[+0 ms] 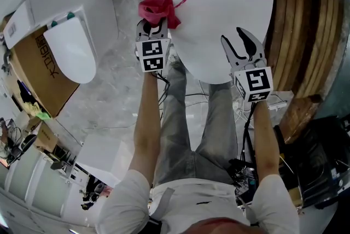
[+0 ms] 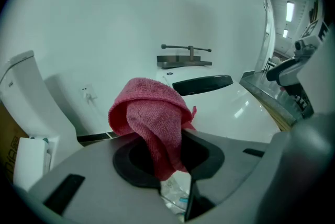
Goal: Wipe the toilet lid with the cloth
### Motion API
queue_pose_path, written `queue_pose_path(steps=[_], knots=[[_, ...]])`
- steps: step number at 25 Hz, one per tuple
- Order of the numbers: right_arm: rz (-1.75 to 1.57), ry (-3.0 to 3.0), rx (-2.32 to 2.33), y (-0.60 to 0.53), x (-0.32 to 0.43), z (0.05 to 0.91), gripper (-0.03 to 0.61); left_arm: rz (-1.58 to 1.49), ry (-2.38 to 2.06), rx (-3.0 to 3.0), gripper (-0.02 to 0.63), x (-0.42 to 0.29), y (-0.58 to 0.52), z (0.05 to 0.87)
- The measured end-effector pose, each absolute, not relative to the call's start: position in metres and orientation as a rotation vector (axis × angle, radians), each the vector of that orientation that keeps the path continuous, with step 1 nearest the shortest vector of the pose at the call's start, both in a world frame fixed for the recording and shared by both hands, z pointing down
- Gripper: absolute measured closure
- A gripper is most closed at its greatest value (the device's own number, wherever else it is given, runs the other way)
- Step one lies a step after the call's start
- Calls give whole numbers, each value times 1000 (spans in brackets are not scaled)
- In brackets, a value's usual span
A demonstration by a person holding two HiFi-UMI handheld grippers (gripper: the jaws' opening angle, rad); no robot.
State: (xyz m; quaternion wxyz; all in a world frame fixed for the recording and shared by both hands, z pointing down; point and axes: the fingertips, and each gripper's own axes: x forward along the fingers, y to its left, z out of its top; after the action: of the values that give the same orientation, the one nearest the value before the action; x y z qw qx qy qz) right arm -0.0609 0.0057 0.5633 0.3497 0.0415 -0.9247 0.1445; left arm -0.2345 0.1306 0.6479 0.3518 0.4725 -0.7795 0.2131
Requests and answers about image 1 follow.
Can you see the small cardboard box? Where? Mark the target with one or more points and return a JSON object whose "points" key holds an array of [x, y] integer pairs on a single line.
{"points": [[46, 137]]}

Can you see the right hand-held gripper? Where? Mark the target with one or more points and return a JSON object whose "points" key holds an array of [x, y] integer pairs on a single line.
{"points": [[257, 82]]}

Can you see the white toilet with green hinges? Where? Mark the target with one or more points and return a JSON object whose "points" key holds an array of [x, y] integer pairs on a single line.
{"points": [[71, 47]]}

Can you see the black appliance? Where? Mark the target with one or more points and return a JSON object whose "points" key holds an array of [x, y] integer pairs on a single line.
{"points": [[322, 156]]}

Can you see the white power adapter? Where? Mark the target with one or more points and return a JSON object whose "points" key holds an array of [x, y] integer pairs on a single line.
{"points": [[277, 105]]}

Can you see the wooden slat platform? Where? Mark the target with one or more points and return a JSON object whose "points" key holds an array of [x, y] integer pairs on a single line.
{"points": [[303, 36]]}

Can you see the yellow green cloth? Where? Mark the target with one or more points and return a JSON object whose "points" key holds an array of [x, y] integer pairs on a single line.
{"points": [[38, 111]]}

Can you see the pink cloth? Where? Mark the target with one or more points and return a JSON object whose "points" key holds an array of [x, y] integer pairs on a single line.
{"points": [[158, 6]]}

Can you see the person's grey jeans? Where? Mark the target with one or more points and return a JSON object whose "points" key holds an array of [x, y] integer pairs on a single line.
{"points": [[177, 129]]}

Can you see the large cardboard box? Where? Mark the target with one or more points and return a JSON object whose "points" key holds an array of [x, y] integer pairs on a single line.
{"points": [[43, 71]]}

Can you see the person's left forearm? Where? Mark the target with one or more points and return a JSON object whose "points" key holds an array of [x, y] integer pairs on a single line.
{"points": [[146, 123]]}

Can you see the white toilet lid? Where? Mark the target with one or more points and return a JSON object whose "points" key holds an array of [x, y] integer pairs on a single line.
{"points": [[213, 17]]}

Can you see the person's white shirt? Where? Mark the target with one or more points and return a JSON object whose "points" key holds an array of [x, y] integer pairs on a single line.
{"points": [[202, 200]]}

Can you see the person's right forearm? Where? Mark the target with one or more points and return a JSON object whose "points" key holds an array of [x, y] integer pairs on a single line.
{"points": [[266, 140]]}

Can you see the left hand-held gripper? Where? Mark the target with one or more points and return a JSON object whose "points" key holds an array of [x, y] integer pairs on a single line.
{"points": [[153, 55]]}

